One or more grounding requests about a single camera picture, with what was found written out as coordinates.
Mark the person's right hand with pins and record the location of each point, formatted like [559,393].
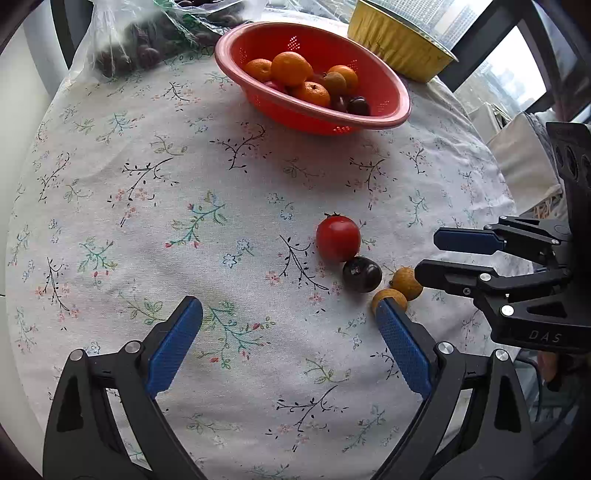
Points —
[549,371]

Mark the black window frame bar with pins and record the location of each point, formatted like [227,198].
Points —
[489,41]
[64,27]

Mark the large orange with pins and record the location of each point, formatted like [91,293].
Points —
[291,68]

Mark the small mandarin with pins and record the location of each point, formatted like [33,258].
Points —
[257,69]
[349,74]
[313,94]

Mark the floral white tablecloth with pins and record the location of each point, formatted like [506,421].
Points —
[138,230]

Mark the yellow foil tray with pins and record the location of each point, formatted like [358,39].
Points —
[397,41]

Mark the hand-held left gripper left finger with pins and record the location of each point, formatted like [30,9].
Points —
[178,341]

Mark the dark purple cherry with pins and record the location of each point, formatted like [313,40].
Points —
[359,106]

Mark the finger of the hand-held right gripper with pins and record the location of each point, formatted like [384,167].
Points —
[461,279]
[466,240]

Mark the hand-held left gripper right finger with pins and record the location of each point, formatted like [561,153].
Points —
[404,346]

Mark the white woven bag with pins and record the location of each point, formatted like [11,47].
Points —
[521,152]

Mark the pile of dark cherries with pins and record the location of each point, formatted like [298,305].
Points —
[147,55]

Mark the clear plastic bag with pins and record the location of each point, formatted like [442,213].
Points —
[106,27]

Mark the small red cherry tomato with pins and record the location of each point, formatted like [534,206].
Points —
[273,86]

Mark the red tomato with stem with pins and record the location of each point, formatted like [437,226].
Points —
[338,240]

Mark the red plastic colander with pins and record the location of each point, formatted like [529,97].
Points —
[300,122]

